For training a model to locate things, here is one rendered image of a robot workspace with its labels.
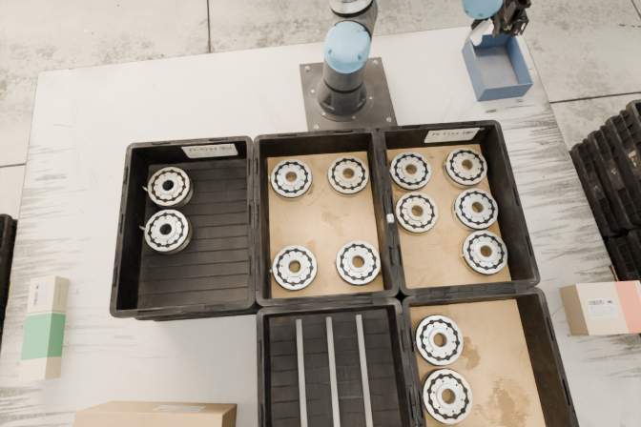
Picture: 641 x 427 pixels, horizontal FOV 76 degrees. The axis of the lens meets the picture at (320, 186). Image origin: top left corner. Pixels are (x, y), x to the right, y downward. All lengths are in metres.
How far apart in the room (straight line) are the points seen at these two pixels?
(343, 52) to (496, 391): 0.84
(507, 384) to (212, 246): 0.73
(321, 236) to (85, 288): 0.64
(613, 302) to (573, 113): 1.38
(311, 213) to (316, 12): 1.65
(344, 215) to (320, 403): 0.42
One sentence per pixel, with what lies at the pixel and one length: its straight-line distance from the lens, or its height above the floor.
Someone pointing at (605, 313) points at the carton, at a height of 0.77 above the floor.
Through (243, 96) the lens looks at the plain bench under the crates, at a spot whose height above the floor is 0.70.
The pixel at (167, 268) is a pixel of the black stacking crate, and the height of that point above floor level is 0.83.
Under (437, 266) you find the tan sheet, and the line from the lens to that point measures 1.03.
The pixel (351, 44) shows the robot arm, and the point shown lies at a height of 0.97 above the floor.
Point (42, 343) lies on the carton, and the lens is 1.23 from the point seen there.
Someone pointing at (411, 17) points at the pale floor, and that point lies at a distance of 2.53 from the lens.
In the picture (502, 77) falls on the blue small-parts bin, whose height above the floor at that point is 0.70.
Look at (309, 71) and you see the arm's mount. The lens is 1.32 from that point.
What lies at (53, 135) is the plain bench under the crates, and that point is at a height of 0.70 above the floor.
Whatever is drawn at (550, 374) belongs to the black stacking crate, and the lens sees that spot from 1.02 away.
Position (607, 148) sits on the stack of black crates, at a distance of 1.89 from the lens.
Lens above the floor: 1.80
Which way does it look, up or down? 69 degrees down
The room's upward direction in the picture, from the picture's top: straight up
